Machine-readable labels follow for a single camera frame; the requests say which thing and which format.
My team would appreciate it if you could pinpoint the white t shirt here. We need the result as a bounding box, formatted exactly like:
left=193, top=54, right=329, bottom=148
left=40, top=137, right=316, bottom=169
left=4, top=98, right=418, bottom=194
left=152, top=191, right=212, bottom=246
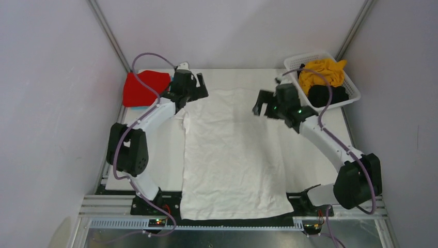
left=178, top=88, right=293, bottom=221

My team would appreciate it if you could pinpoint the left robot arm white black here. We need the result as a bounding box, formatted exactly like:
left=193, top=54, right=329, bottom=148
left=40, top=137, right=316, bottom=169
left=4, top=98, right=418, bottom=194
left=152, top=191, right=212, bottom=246
left=106, top=68, right=209, bottom=215

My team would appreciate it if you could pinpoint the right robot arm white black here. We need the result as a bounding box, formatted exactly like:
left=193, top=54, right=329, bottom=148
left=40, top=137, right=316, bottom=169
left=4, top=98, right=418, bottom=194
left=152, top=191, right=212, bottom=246
left=252, top=83, right=382, bottom=216

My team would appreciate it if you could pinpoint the crumpled black t shirt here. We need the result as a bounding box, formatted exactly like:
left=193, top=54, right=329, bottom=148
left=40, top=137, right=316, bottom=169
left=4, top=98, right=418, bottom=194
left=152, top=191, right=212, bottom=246
left=297, top=64, right=348, bottom=107

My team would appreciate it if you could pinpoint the folded cyan t shirt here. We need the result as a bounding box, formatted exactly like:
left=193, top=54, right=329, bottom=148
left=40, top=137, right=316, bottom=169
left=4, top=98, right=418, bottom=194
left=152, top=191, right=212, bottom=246
left=130, top=75, right=177, bottom=111

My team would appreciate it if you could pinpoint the folded red t shirt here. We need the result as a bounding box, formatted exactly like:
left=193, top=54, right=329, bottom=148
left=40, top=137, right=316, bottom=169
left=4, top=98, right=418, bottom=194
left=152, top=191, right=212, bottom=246
left=122, top=70, right=171, bottom=107

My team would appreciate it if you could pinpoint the crumpled yellow t shirt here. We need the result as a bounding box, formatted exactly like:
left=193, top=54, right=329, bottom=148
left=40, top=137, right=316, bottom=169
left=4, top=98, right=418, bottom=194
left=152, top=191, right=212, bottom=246
left=299, top=58, right=347, bottom=96

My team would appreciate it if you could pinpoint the right small electronics board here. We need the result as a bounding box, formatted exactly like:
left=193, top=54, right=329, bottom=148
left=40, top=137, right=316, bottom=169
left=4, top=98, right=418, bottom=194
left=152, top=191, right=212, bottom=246
left=303, top=223, right=323, bottom=237

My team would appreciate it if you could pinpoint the small electronics board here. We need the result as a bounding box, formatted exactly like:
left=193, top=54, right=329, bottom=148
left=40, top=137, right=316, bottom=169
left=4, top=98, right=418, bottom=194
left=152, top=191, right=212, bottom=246
left=148, top=219, right=166, bottom=228
left=303, top=223, right=323, bottom=237

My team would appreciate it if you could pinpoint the left small electronics board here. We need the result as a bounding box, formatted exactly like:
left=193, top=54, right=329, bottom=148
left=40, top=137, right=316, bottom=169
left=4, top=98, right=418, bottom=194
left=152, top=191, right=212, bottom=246
left=148, top=219, right=166, bottom=228

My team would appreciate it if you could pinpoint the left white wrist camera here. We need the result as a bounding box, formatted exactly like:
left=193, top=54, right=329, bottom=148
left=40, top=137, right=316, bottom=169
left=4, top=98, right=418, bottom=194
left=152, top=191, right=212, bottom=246
left=174, top=61, right=190, bottom=71

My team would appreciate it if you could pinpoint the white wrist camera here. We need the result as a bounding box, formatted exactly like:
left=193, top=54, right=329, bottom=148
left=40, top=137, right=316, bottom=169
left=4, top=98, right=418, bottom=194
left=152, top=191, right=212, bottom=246
left=174, top=61, right=190, bottom=71
left=274, top=76, right=290, bottom=85

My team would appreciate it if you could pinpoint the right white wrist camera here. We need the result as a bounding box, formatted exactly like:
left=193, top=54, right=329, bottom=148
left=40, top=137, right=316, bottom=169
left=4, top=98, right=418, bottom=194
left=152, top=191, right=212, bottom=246
left=274, top=76, right=290, bottom=85

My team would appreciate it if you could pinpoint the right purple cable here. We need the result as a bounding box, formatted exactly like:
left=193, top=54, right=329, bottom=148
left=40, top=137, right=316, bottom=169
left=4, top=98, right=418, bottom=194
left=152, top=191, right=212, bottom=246
left=282, top=68, right=377, bottom=248

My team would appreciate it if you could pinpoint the right aluminium frame post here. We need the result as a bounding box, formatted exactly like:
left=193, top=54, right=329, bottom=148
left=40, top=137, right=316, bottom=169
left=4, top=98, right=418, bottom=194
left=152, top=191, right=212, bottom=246
left=335, top=0, right=377, bottom=60

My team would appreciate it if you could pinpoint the aluminium frame post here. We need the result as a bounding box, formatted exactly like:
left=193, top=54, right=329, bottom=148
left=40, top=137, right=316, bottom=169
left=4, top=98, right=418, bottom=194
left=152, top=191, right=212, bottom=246
left=86, top=0, right=131, bottom=73
left=335, top=0, right=377, bottom=60

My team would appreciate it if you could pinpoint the left aluminium frame post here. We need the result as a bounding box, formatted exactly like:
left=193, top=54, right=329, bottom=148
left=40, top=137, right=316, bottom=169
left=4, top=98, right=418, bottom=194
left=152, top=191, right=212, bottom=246
left=86, top=0, right=131, bottom=73

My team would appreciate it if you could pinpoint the grey slotted cable duct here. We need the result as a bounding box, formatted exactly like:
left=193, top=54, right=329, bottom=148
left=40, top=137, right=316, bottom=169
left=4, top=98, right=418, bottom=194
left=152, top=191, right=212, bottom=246
left=89, top=218, right=304, bottom=231

